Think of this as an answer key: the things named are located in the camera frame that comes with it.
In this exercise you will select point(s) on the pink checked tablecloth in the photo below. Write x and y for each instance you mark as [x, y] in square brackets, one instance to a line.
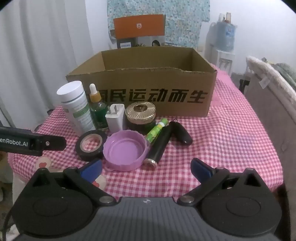
[231, 139]

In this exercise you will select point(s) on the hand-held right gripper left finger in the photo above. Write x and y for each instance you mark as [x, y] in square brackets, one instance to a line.
[91, 170]

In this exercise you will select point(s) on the black key fob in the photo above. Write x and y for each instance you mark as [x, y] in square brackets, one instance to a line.
[182, 134]

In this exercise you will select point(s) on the bottles on water jug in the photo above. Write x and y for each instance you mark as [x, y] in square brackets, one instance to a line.
[225, 17]

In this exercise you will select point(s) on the round apple sticker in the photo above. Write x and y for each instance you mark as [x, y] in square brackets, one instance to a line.
[100, 182]
[43, 164]

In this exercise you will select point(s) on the blue water jug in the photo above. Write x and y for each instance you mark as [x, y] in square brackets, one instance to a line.
[225, 37]

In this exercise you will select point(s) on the printed carton with orange flap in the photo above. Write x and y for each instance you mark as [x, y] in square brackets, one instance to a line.
[138, 25]

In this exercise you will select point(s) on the white water dispenser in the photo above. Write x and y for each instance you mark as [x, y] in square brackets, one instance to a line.
[223, 61]

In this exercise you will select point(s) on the brown cardboard box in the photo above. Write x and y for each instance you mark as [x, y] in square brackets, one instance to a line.
[159, 81]

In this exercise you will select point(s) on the purple plastic lid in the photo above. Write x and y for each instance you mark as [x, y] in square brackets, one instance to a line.
[124, 148]

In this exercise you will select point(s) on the green dropper bottle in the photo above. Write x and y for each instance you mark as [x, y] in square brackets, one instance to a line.
[99, 112]

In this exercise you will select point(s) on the floral hanging cloth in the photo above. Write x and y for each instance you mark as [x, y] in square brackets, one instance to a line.
[181, 18]

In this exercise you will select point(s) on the grey blanket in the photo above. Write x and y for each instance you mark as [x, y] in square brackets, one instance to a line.
[286, 70]

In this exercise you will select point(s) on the black cylinder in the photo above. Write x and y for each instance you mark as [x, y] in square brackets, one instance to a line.
[159, 148]

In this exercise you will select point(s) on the white curtain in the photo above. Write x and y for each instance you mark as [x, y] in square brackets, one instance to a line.
[41, 58]

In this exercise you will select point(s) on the white fluffy blanket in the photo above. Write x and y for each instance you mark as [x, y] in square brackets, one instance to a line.
[266, 69]

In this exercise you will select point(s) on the white charger plug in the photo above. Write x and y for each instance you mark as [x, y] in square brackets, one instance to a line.
[114, 120]

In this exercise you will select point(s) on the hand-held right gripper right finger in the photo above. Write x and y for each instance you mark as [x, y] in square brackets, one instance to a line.
[200, 168]

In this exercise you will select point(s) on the brown sofa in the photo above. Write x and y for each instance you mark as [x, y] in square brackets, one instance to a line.
[266, 120]

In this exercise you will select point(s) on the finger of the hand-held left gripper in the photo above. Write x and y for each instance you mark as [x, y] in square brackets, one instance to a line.
[52, 143]

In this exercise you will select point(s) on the white plastic bottle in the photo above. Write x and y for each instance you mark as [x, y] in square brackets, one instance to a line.
[75, 104]

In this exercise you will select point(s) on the black tape roll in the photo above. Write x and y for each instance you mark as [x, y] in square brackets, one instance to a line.
[81, 151]

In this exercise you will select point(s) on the green printed tube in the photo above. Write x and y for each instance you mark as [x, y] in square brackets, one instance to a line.
[155, 131]

